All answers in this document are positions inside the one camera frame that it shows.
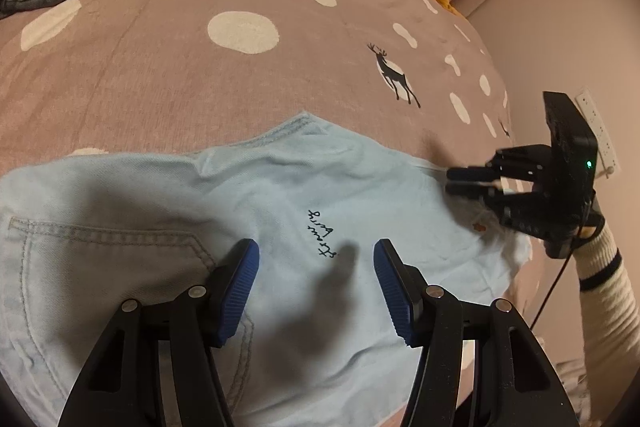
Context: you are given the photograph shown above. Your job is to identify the black cable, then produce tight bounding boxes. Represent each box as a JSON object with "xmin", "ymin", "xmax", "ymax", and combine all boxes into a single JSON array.
[{"xmin": 530, "ymin": 207, "xmax": 603, "ymax": 333}]

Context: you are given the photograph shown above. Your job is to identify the white wall socket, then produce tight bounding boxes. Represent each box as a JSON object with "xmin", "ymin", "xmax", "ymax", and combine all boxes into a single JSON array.
[{"xmin": 575, "ymin": 91, "xmax": 621, "ymax": 180}]

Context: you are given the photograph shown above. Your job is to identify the light blue denim pants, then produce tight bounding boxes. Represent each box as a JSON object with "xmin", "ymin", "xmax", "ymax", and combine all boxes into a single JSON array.
[{"xmin": 0, "ymin": 111, "xmax": 533, "ymax": 427}]

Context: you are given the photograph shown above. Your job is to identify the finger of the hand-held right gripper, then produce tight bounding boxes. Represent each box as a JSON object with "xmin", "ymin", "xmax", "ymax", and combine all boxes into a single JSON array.
[
  {"xmin": 447, "ymin": 146, "xmax": 552, "ymax": 184},
  {"xmin": 445, "ymin": 183, "xmax": 551, "ymax": 235}
]

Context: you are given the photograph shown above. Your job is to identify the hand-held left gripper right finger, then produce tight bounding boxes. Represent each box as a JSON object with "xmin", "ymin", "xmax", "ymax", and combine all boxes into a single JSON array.
[{"xmin": 372, "ymin": 238, "xmax": 583, "ymax": 427}]

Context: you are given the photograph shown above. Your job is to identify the person's right forearm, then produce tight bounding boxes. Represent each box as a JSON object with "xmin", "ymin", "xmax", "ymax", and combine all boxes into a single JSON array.
[{"xmin": 575, "ymin": 222, "xmax": 640, "ymax": 408}]

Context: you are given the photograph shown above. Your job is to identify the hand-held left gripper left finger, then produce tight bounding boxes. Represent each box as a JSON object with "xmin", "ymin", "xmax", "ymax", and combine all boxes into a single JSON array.
[{"xmin": 57, "ymin": 238, "xmax": 261, "ymax": 427}]

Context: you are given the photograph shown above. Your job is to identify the pink dotted bed sheet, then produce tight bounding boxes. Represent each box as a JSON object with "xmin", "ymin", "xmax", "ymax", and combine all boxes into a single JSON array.
[{"xmin": 0, "ymin": 0, "xmax": 516, "ymax": 323}]

